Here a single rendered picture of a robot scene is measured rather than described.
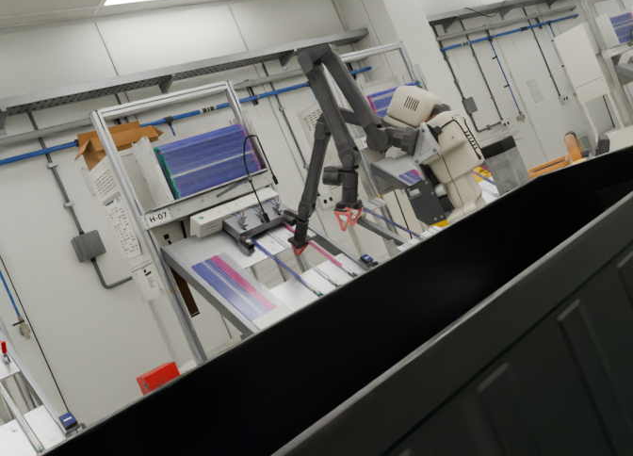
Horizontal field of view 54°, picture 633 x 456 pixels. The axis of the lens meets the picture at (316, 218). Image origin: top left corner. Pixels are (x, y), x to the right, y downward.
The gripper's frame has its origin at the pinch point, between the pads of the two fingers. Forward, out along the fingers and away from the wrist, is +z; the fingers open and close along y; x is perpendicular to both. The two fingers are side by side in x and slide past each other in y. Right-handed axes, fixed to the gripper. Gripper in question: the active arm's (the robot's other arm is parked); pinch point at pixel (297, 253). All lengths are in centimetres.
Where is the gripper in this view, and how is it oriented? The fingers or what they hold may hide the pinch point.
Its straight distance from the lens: 292.9
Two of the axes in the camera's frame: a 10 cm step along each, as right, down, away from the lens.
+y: -7.1, 3.2, -6.3
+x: 6.9, 4.9, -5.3
